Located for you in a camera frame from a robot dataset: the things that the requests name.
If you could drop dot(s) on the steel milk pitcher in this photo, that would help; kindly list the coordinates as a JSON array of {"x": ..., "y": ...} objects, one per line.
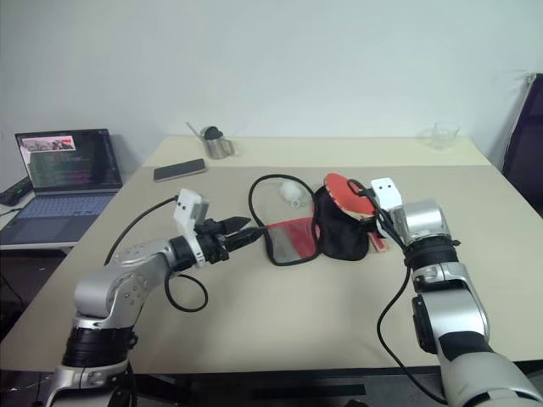
[{"x": 216, "y": 148}]

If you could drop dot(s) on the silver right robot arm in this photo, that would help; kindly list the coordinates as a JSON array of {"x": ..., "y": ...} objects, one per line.
[{"x": 449, "y": 305}]

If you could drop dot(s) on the red table tennis paddle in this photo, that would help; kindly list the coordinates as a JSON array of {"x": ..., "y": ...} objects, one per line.
[{"x": 339, "y": 191}]

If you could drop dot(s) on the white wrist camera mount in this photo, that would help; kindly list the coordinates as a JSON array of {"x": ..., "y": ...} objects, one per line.
[
  {"x": 386, "y": 191},
  {"x": 186, "y": 207}
]

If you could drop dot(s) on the black and red paddle case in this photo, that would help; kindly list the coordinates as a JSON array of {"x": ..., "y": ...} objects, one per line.
[{"x": 339, "y": 237}]

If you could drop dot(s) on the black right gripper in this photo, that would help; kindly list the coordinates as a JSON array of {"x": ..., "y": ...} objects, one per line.
[{"x": 382, "y": 220}]

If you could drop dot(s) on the white table tennis ball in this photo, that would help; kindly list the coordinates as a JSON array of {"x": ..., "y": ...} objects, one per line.
[{"x": 290, "y": 189}]

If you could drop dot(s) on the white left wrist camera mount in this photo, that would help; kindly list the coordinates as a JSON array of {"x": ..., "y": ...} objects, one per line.
[{"x": 186, "y": 207}]

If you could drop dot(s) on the black handheld device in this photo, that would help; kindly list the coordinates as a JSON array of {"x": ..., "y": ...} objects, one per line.
[{"x": 15, "y": 193}]

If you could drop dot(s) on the black chair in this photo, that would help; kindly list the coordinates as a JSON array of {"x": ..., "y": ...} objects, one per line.
[{"x": 526, "y": 140}]

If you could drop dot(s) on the clear glass bowl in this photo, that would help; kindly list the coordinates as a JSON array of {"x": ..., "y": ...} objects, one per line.
[{"x": 441, "y": 135}]

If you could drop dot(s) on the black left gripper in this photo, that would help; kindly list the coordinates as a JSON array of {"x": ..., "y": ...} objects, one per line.
[{"x": 212, "y": 246}]

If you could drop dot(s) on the black smartphone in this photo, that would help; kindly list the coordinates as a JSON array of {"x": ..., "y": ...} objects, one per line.
[{"x": 180, "y": 170}]

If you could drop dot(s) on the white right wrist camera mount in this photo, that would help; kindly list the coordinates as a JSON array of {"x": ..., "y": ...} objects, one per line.
[{"x": 386, "y": 191}]

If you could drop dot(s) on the open grey laptop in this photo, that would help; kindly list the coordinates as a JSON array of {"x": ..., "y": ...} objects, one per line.
[{"x": 63, "y": 207}]

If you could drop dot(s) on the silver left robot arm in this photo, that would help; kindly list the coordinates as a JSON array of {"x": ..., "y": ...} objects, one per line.
[{"x": 127, "y": 271}]

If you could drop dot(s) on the black rounded lid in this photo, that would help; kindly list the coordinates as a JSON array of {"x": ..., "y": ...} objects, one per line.
[{"x": 212, "y": 133}]

